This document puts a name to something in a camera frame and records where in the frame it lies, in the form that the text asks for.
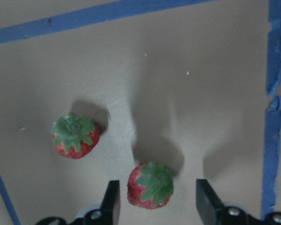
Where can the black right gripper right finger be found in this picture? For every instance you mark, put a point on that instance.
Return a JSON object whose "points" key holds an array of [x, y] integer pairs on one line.
{"points": [[208, 204]]}

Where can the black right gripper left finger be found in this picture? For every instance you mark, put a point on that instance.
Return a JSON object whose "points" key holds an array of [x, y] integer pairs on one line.
{"points": [[110, 206]]}

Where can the strawberry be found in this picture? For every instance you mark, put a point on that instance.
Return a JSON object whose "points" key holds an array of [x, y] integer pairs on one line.
{"points": [[150, 185], [74, 136]]}

